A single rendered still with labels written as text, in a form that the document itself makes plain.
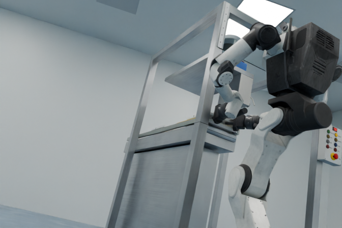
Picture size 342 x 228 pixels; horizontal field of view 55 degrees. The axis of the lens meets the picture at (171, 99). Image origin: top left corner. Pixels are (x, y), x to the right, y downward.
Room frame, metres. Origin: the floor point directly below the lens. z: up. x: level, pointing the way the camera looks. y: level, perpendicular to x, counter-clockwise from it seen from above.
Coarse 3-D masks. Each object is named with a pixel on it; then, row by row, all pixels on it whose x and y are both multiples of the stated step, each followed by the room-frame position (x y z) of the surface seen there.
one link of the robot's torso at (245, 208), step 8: (240, 168) 1.59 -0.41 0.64; (232, 176) 1.62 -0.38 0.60; (240, 176) 1.58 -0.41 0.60; (232, 184) 1.61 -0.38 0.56; (240, 184) 1.58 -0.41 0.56; (232, 192) 1.61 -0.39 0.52; (240, 192) 1.58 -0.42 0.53; (232, 200) 1.62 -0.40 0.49; (240, 200) 1.57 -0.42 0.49; (248, 200) 1.58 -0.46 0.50; (256, 200) 1.61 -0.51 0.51; (264, 200) 1.66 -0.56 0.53; (232, 208) 1.64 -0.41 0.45; (240, 208) 1.58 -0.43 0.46; (248, 208) 1.56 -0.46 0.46; (256, 208) 1.58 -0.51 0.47; (264, 208) 1.61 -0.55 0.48; (240, 216) 1.60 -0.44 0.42; (248, 216) 1.55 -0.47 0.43; (256, 216) 1.55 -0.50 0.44; (264, 216) 1.58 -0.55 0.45; (240, 224) 1.60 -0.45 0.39; (248, 224) 1.55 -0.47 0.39; (256, 224) 1.52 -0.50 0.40; (264, 224) 1.55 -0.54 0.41
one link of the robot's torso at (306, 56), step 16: (288, 32) 1.33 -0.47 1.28; (304, 32) 1.29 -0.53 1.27; (320, 32) 1.32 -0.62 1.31; (272, 48) 1.39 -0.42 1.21; (288, 48) 1.32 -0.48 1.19; (304, 48) 1.28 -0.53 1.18; (320, 48) 1.29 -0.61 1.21; (336, 48) 1.33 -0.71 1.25; (272, 64) 1.43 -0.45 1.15; (288, 64) 1.36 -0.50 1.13; (304, 64) 1.29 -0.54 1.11; (320, 64) 1.32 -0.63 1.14; (336, 64) 1.35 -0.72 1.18; (272, 80) 1.44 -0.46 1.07; (288, 80) 1.37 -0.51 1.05; (304, 80) 1.32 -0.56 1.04; (320, 80) 1.34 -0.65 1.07
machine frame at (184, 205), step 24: (216, 24) 1.84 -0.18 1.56; (168, 48) 2.52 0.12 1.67; (216, 48) 1.81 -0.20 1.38; (144, 96) 2.82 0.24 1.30; (192, 144) 1.83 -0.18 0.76; (312, 144) 2.24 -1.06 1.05; (192, 168) 1.81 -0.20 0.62; (312, 168) 2.23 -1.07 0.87; (120, 192) 2.83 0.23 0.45; (192, 192) 1.83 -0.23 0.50; (216, 192) 3.21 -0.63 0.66; (312, 192) 2.21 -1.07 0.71; (216, 216) 3.22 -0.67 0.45; (312, 216) 2.20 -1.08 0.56
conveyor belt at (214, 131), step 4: (208, 128) 1.92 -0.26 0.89; (212, 128) 1.93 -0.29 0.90; (216, 128) 1.95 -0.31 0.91; (208, 132) 1.94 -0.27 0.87; (212, 132) 1.94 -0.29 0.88; (216, 132) 1.95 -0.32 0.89; (220, 132) 1.96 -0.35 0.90; (224, 132) 1.97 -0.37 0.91; (228, 132) 1.99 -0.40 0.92; (220, 136) 1.98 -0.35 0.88; (224, 136) 1.98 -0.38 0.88; (228, 136) 1.98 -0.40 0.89; (232, 136) 2.00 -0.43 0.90; (236, 136) 2.01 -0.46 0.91; (232, 140) 2.01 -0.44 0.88
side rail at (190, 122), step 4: (188, 120) 2.06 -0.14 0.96; (192, 120) 2.01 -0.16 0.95; (176, 124) 2.21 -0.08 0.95; (180, 124) 2.16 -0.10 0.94; (184, 124) 2.10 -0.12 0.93; (188, 124) 2.06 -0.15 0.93; (192, 124) 2.03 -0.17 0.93; (160, 128) 2.45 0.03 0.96; (164, 128) 2.38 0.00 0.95; (168, 128) 2.31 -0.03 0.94; (172, 128) 2.26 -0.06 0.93; (176, 128) 2.23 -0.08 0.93; (148, 132) 2.66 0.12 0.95; (152, 132) 2.58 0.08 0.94; (156, 132) 2.50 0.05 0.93; (160, 132) 2.46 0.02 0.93; (140, 136) 2.79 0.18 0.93; (144, 136) 2.74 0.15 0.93; (128, 140) 3.08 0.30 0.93
